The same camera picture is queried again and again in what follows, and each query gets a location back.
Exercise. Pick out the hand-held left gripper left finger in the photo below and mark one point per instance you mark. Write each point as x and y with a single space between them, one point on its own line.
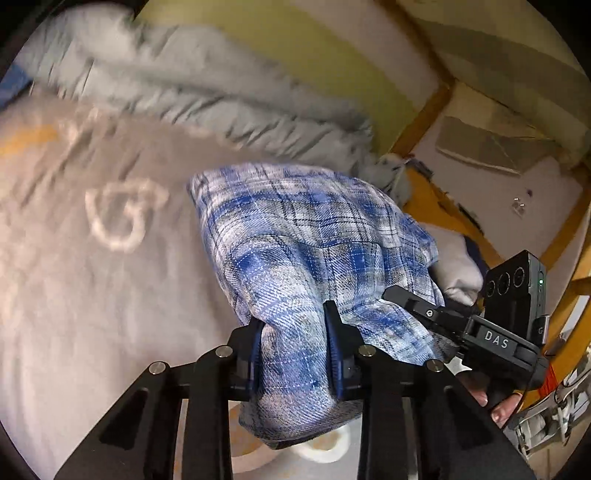
249 350

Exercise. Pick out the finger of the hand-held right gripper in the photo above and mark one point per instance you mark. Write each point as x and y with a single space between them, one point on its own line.
415 304

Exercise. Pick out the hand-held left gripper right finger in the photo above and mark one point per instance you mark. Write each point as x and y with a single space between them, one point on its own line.
333 350

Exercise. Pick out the blue plaid shirt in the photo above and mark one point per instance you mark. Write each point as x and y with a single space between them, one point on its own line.
300 258

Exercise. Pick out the person's right hand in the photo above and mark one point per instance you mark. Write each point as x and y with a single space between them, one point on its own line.
503 413

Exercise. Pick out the folded white and navy garment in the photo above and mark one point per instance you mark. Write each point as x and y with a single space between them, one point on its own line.
452 267

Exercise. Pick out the yellow pillow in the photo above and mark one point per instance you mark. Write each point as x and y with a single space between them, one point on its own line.
429 203

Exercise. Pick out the row of small ledge items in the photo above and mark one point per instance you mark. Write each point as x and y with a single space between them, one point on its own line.
427 168

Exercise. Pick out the grey heart print bed sheet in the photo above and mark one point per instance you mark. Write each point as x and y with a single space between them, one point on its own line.
92 300

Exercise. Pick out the grey-green hanging cloth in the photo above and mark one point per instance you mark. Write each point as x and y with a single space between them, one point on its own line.
485 143

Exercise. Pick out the checkered upper bunk mattress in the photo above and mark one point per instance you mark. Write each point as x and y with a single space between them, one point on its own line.
508 69

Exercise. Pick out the grey duvet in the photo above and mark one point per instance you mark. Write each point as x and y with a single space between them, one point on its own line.
184 78

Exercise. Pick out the wooden bed frame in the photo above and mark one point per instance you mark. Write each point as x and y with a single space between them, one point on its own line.
565 226

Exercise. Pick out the white wall socket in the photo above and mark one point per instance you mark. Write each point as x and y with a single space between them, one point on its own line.
518 207

